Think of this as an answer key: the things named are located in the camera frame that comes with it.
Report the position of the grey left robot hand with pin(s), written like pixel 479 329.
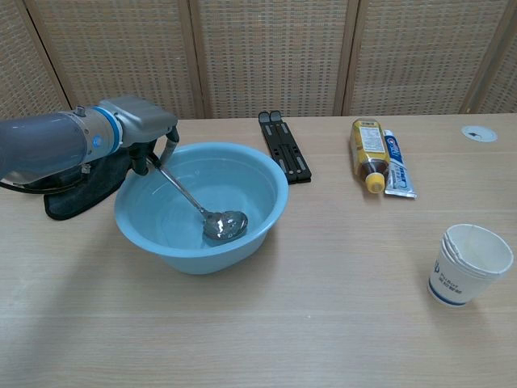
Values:
pixel 141 119

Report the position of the yellow capped tea bottle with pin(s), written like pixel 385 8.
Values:
pixel 368 151

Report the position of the black folding stand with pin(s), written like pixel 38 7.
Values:
pixel 288 153

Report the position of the light blue plastic basin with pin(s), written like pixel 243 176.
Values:
pixel 182 250

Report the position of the white blue toothpaste tube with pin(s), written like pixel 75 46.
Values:
pixel 398 169

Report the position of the white paper cup stack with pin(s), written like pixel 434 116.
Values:
pixel 460 279

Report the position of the black folded cloth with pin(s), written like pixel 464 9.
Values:
pixel 81 198

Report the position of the round grey table grommet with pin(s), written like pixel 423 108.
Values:
pixel 479 133

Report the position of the wooden rattan folding screen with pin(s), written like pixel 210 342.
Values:
pixel 266 56

